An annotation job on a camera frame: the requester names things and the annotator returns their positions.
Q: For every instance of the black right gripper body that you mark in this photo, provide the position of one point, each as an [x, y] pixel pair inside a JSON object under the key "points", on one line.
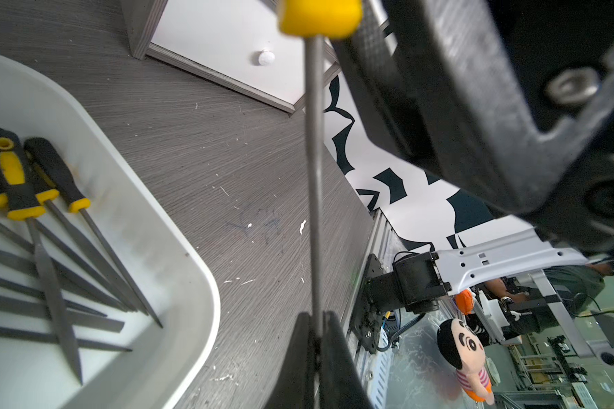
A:
{"points": [[512, 101]]}

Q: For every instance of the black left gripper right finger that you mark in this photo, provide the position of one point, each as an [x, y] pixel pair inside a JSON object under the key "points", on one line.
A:
{"points": [[340, 386]]}

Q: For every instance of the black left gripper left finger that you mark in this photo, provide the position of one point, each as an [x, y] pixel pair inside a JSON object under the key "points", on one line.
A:
{"points": [[295, 387]]}

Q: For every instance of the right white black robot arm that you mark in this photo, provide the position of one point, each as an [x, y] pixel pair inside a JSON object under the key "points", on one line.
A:
{"points": [[470, 276]]}

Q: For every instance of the white plastic storage box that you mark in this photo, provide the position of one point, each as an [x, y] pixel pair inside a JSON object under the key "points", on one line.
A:
{"points": [[138, 365]]}

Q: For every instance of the cartoon boy doll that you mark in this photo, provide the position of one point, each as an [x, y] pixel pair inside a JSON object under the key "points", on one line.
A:
{"points": [[463, 350]]}

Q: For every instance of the grey white drawer cabinet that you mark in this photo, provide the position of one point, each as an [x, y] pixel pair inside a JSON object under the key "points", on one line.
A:
{"points": [[235, 44]]}

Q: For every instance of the aluminium cage frame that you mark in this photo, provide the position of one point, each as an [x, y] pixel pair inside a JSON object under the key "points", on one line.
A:
{"points": [[364, 323]]}

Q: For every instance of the file with yellow handle three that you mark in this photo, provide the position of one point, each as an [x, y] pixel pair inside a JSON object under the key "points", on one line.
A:
{"points": [[46, 195]]}

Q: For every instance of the file with yellow handle two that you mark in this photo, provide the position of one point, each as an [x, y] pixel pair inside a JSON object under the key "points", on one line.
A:
{"points": [[49, 164]]}

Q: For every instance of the file with yellow handle four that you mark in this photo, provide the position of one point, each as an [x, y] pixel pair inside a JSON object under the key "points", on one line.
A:
{"points": [[68, 280]]}

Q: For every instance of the file with yellow handle one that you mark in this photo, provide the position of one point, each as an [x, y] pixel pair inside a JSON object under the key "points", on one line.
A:
{"points": [[24, 206]]}

